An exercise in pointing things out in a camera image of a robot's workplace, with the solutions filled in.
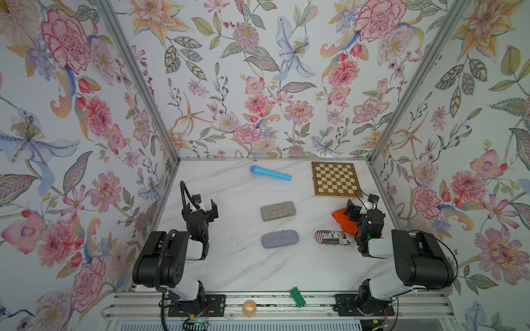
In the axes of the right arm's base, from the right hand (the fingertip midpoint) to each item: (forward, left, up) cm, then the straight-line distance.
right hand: (360, 199), depth 93 cm
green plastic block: (-38, +30, -8) cm, 49 cm away
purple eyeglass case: (-17, +36, -6) cm, 40 cm away
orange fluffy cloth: (-10, +6, -5) cm, 13 cm away
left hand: (-3, +69, +3) cm, 69 cm away
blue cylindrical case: (+22, +49, -6) cm, 54 cm away
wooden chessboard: (+18, +7, -8) cm, 21 cm away
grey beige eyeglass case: (-4, +37, -6) cm, 37 cm away
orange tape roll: (-42, +47, -9) cm, 64 cm away
